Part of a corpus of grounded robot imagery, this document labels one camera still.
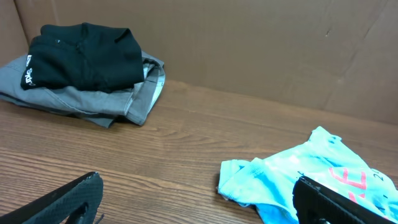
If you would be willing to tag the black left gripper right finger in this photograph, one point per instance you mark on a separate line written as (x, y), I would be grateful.
(317, 204)

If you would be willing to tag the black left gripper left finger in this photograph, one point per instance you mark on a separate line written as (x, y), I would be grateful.
(74, 202)

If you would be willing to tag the light blue t-shirt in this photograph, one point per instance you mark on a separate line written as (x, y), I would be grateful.
(268, 183)

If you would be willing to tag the folded grey garment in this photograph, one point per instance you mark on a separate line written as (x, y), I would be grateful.
(133, 104)

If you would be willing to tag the folded black garment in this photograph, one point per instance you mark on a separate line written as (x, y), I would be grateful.
(87, 57)

